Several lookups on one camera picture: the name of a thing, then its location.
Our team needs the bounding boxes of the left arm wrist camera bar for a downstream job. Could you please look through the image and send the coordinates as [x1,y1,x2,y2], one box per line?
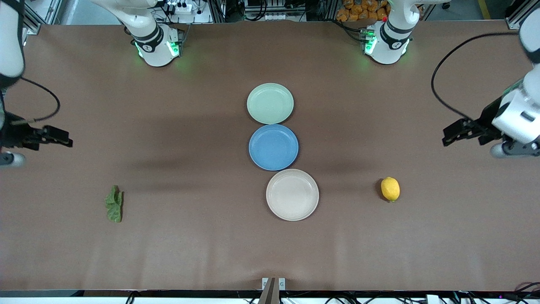
[491,141,540,159]

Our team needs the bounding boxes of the green lettuce leaf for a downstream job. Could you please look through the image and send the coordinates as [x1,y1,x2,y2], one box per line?
[105,185,124,223]

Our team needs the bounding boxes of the aluminium frame profile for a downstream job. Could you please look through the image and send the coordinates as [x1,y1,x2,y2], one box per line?
[504,0,535,30]
[23,0,64,35]

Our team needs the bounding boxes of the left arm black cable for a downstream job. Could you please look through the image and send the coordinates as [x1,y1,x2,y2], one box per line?
[431,32,524,123]

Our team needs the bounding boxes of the beige plate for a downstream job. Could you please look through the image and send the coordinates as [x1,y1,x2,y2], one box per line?
[266,168,320,222]

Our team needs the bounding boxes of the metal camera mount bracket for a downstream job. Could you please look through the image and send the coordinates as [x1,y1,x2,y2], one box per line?
[257,277,286,304]

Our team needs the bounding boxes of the yellow lemon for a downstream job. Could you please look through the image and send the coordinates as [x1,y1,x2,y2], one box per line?
[381,176,400,203]

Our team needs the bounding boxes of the blue plate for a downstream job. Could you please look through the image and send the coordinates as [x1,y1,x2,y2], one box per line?
[248,124,299,171]

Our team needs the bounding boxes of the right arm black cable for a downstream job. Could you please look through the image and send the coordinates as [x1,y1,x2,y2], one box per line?
[17,77,61,125]

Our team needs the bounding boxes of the light green plate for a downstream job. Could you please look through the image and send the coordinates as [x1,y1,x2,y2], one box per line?
[247,83,294,125]

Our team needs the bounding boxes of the orange snack bags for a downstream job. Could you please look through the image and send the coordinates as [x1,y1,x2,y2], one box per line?
[336,0,391,22]

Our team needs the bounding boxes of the white power strip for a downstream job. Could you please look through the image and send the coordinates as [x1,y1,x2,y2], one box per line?
[166,1,193,14]

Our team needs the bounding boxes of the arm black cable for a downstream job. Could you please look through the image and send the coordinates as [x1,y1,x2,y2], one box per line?
[431,32,524,123]
[17,77,61,125]

